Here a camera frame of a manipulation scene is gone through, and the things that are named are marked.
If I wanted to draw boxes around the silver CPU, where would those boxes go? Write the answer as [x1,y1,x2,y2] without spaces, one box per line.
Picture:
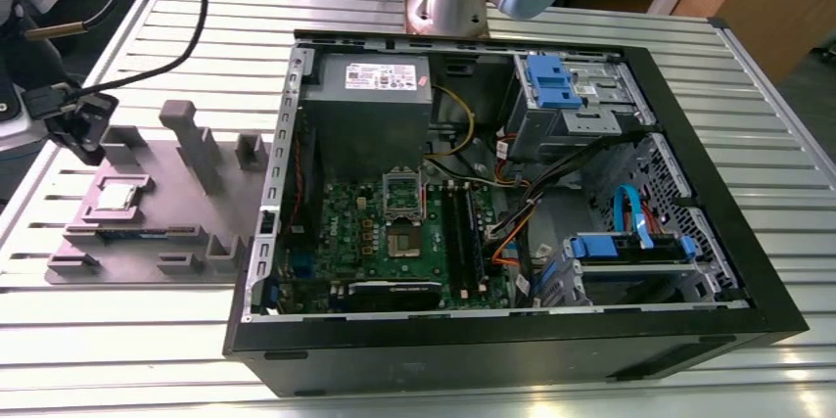
[96,183,143,211]

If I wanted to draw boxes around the metal socket cover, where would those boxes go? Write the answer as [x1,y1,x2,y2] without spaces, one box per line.
[380,165,427,223]

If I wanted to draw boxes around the CPU socket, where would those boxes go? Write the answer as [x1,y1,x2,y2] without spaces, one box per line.
[384,224,425,258]

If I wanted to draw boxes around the grey parts rack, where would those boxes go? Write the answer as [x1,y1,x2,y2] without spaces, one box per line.
[44,99,275,286]

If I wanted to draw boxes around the green RAM stick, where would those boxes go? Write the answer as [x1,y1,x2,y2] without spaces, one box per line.
[96,227,172,241]

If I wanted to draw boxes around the grey power supply unit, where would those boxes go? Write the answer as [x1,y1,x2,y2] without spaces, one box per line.
[300,53,436,179]

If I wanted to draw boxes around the green motherboard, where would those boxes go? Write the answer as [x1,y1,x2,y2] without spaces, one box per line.
[277,180,517,314]

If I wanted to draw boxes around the black graphics card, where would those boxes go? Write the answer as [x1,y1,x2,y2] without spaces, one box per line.
[345,279,443,312]

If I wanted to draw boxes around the black RAM slot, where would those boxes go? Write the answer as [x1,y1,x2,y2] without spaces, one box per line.
[440,180,468,300]

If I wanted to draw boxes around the blue plastic drive latch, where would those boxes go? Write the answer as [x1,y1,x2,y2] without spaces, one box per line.
[527,54,583,110]

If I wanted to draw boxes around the black PC case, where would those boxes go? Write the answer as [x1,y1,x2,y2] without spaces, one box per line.
[221,28,809,398]

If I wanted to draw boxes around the silver optical drive cage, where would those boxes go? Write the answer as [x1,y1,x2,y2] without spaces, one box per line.
[508,53,657,160]

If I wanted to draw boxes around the silver disk bay cage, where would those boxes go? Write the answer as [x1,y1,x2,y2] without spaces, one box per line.
[535,236,749,309]

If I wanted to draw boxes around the hard disk in blue carrier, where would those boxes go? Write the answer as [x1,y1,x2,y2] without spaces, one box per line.
[564,234,697,267]

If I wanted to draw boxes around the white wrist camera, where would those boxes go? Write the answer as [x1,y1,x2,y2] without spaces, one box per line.
[0,89,52,148]

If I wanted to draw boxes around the yellow wire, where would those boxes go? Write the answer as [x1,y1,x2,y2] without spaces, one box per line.
[429,84,476,160]

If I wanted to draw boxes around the orange wire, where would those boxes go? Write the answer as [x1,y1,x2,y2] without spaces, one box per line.
[485,221,525,267]

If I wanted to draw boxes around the black wire bundle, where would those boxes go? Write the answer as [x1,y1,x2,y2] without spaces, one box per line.
[485,132,645,241]

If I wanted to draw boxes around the blue SATA wire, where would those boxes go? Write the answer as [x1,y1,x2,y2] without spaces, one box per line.
[612,183,655,251]

